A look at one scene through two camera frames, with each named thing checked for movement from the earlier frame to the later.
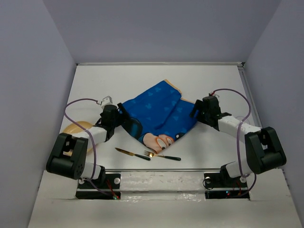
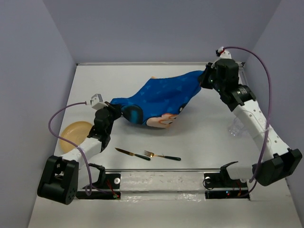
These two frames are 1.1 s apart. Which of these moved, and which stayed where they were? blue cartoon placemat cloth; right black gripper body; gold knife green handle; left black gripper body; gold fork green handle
Moved: right black gripper body; left black gripper body; blue cartoon placemat cloth
Stayed: gold knife green handle; gold fork green handle
